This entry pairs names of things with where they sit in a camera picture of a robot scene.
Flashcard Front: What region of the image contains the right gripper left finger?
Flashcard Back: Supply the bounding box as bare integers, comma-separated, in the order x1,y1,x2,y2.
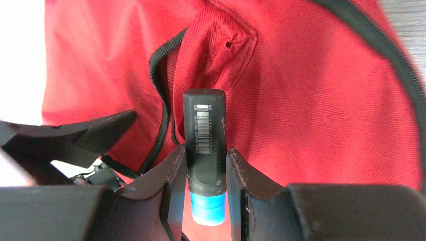
1,145,186,240

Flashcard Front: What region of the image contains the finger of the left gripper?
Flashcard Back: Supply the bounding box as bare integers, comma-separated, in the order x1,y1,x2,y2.
1,111,136,185

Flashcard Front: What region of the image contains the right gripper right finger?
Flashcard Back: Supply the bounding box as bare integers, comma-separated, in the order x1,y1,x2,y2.
226,148,425,240

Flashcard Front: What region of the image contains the red backpack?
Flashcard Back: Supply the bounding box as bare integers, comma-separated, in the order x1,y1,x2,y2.
41,0,426,241

